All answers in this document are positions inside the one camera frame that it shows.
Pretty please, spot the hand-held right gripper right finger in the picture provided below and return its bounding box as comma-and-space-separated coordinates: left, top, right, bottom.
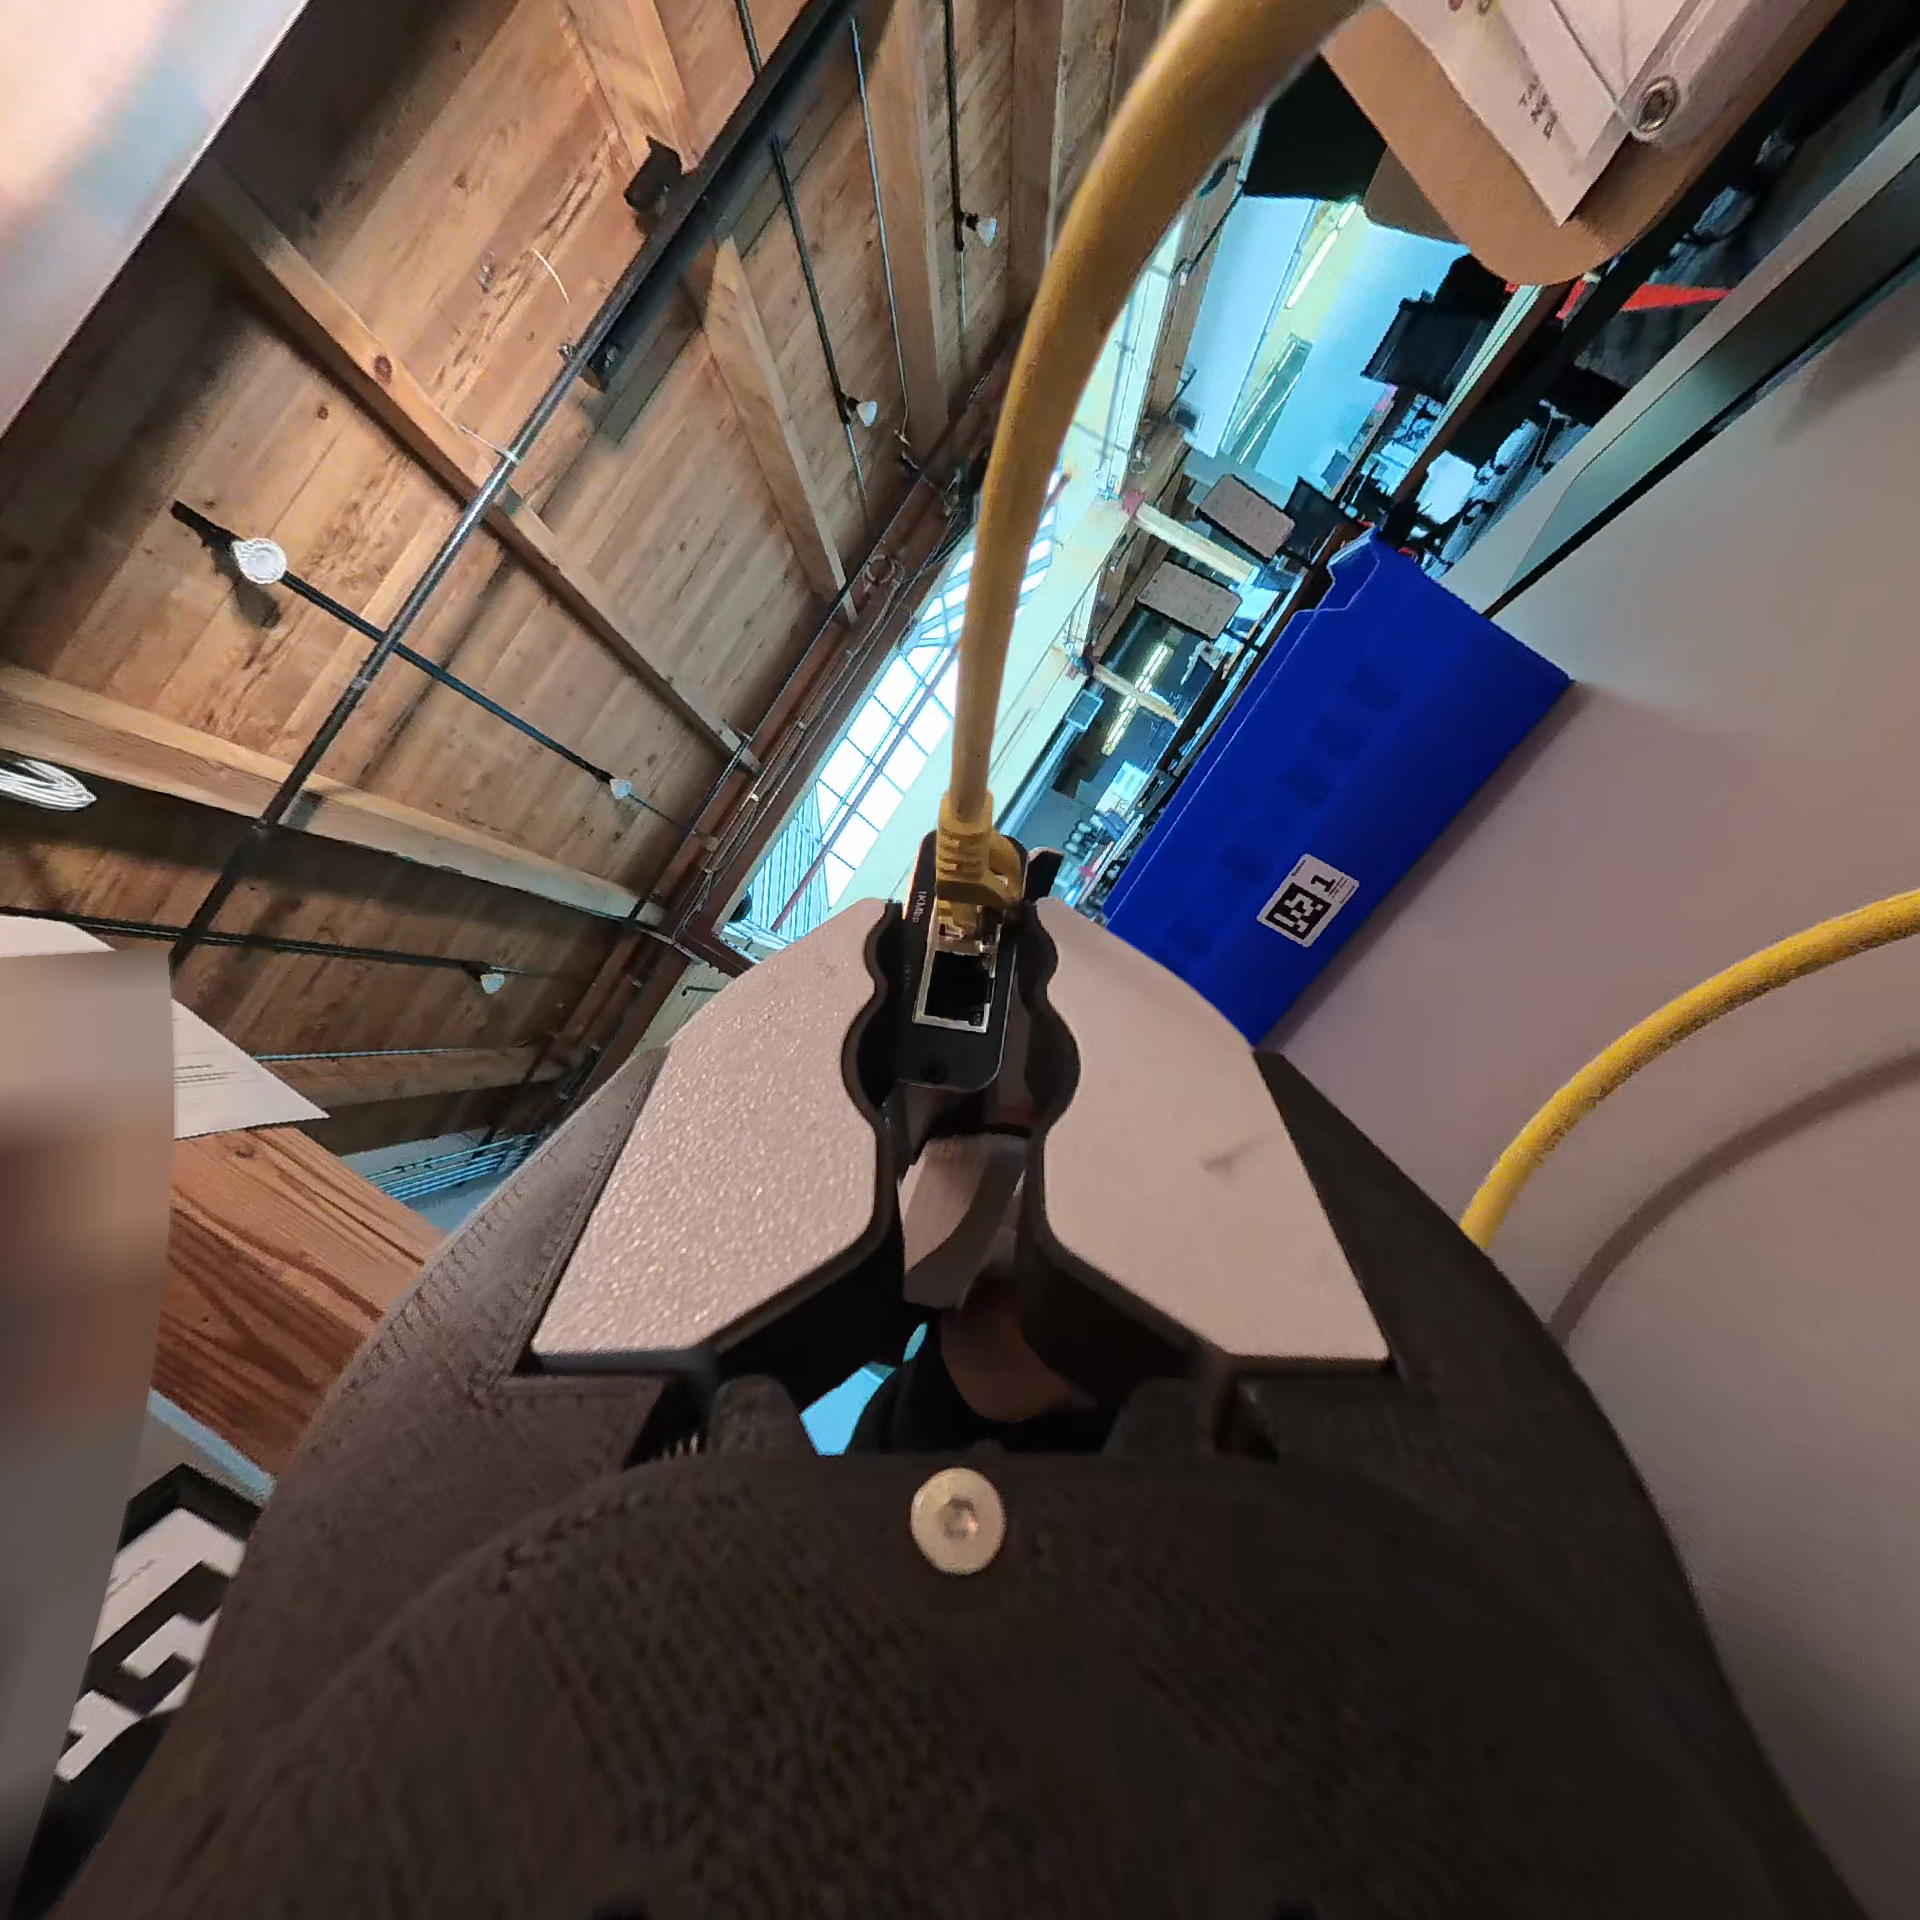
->
1014, 898, 1394, 1409

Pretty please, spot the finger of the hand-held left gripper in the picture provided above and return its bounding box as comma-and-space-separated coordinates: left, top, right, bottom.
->
901, 1133, 1032, 1309

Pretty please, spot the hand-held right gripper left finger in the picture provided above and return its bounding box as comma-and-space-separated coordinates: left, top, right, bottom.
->
532, 898, 915, 1374

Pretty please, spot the black network splitter box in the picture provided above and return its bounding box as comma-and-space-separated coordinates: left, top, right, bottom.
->
901, 840, 1052, 1091

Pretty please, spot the blue plastic bin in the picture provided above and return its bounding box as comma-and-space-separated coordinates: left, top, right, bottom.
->
1099, 530, 1571, 1048

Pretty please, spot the yellow ethernet cable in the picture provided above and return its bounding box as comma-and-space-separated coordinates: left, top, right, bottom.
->
937, 0, 1920, 1250

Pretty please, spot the grey desk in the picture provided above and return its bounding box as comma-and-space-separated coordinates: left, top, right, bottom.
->
1261, 226, 1920, 1920

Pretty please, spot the person's left hand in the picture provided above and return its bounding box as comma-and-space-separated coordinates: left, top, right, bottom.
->
939, 1274, 1107, 1421

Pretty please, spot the white paper notice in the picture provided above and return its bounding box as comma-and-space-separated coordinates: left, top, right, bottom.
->
0, 915, 331, 1141

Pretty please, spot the black white tag sign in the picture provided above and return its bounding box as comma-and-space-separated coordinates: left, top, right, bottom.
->
58, 1464, 287, 1785

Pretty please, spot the wooden document stand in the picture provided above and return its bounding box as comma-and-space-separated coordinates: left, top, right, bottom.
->
1319, 0, 1907, 287

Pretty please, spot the wooden post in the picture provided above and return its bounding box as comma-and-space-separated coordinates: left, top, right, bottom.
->
151, 1127, 449, 1479

